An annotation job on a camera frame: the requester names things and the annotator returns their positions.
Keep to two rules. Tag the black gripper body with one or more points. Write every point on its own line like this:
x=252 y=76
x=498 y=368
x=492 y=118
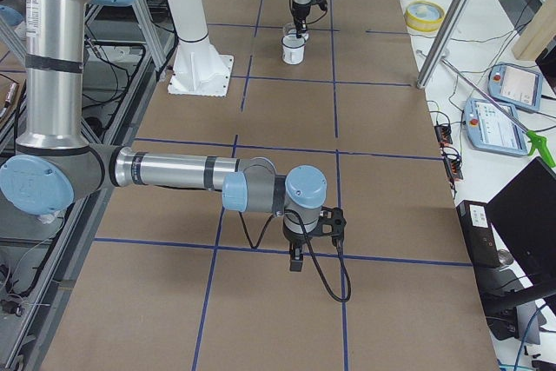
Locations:
x=295 y=240
x=299 y=12

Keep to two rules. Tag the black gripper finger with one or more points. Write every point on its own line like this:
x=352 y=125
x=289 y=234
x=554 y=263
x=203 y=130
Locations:
x=296 y=260
x=300 y=28

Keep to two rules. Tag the white enamel cup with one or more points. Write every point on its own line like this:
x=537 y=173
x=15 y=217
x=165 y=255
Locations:
x=293 y=48

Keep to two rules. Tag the clear plastic funnel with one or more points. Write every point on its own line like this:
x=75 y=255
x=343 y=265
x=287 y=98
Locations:
x=290 y=33

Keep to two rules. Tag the white pillar with base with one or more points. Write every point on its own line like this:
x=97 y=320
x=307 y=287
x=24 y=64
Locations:
x=198 y=69

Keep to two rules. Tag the yellow tape roll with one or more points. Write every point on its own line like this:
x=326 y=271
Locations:
x=424 y=16

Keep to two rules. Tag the lower orange black connector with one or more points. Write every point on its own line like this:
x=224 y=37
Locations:
x=453 y=167

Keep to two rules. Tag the orange black connector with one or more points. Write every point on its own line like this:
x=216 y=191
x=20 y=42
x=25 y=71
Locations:
x=453 y=167
x=443 y=133

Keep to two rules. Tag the upper orange black connector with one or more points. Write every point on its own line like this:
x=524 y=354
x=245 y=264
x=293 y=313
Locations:
x=443 y=133

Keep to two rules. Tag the black computer box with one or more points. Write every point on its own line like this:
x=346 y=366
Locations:
x=478 y=234

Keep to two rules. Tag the lower teach pendant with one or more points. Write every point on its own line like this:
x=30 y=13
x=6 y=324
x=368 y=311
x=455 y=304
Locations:
x=489 y=130

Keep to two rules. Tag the teach pendant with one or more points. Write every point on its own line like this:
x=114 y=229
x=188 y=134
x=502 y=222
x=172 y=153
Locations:
x=489 y=130
x=513 y=84

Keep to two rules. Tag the black monitor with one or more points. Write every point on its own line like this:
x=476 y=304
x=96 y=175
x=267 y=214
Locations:
x=523 y=214

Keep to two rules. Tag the upper teach pendant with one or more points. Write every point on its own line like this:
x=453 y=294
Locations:
x=513 y=84

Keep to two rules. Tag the wooden block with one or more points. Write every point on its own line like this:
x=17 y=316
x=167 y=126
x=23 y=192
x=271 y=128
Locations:
x=538 y=33

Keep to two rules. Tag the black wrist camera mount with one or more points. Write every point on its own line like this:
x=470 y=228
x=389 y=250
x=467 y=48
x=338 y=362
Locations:
x=331 y=223

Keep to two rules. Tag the aluminium frame post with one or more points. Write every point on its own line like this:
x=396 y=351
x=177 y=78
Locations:
x=439 y=45

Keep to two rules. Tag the green handled grabber stick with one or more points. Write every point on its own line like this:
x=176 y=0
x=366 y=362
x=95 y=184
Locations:
x=538 y=142

